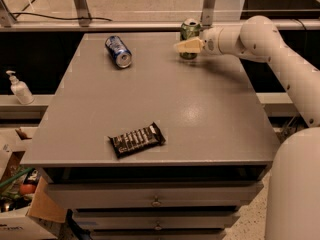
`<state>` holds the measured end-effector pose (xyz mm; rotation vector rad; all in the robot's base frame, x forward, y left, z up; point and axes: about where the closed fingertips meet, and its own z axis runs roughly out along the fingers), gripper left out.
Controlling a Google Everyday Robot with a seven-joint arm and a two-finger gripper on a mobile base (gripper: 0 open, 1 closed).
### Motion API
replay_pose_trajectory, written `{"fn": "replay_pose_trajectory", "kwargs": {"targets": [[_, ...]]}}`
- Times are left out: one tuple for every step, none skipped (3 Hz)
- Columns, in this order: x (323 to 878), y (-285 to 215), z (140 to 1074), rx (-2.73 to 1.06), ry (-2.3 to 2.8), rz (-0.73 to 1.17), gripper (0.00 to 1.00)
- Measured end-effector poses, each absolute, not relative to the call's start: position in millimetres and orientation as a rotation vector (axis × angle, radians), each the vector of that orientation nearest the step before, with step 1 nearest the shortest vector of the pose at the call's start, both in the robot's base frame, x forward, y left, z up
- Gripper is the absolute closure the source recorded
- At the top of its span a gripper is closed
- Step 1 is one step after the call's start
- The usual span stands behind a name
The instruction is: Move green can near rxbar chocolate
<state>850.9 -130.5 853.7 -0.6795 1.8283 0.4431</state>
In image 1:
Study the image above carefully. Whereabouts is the blue soda can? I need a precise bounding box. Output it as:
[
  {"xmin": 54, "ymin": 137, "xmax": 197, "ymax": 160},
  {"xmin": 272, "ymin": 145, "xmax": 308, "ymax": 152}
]
[{"xmin": 105, "ymin": 36, "xmax": 132, "ymax": 68}]

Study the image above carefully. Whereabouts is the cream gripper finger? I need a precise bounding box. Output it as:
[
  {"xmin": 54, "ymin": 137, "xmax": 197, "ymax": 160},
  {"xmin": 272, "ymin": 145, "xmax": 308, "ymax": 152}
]
[{"xmin": 174, "ymin": 37, "xmax": 204, "ymax": 54}]

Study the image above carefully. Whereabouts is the white pump bottle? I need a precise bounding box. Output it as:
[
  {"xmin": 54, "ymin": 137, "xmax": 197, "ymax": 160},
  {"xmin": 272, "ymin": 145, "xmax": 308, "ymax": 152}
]
[{"xmin": 6, "ymin": 70, "xmax": 34, "ymax": 105}]

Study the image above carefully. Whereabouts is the black rxbar chocolate wrapper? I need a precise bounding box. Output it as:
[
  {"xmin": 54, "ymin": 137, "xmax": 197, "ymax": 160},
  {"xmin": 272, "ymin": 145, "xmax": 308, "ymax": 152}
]
[{"xmin": 109, "ymin": 123, "xmax": 166, "ymax": 159}]

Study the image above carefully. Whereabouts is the grey drawer cabinet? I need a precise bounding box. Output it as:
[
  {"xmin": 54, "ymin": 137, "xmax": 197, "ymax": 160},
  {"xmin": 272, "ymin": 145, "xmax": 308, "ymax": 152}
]
[{"xmin": 23, "ymin": 33, "xmax": 279, "ymax": 240}]

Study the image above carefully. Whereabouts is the green soda can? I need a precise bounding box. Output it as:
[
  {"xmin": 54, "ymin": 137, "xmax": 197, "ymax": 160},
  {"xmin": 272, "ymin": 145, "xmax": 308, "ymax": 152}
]
[{"xmin": 180, "ymin": 18, "xmax": 201, "ymax": 60}]

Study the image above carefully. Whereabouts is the metal railing frame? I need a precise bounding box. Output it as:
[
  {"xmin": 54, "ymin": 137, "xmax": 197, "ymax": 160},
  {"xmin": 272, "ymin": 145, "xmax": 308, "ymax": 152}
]
[{"xmin": 1, "ymin": 0, "xmax": 320, "ymax": 32}]

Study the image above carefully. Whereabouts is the black cable on floor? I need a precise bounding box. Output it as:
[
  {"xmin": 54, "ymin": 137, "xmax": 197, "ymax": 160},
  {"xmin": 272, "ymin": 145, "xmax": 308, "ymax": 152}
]
[{"xmin": 11, "ymin": 11, "xmax": 114, "ymax": 23}]

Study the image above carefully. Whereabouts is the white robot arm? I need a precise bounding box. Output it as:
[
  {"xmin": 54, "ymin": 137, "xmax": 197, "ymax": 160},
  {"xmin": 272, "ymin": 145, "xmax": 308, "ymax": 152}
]
[{"xmin": 175, "ymin": 15, "xmax": 320, "ymax": 240}]

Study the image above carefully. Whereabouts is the cardboard box with clutter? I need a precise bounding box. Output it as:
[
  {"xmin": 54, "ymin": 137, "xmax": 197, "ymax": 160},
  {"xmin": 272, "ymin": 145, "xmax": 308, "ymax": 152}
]
[{"xmin": 0, "ymin": 127, "xmax": 66, "ymax": 240}]

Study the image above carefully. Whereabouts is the black cable under arm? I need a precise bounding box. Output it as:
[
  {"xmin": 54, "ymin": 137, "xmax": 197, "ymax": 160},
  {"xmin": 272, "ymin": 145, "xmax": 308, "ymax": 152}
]
[{"xmin": 280, "ymin": 115, "xmax": 303, "ymax": 142}]

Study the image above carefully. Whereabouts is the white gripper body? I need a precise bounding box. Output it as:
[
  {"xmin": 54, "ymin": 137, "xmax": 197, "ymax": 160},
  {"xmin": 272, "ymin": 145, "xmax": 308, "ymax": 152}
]
[{"xmin": 201, "ymin": 27, "xmax": 223, "ymax": 55}]

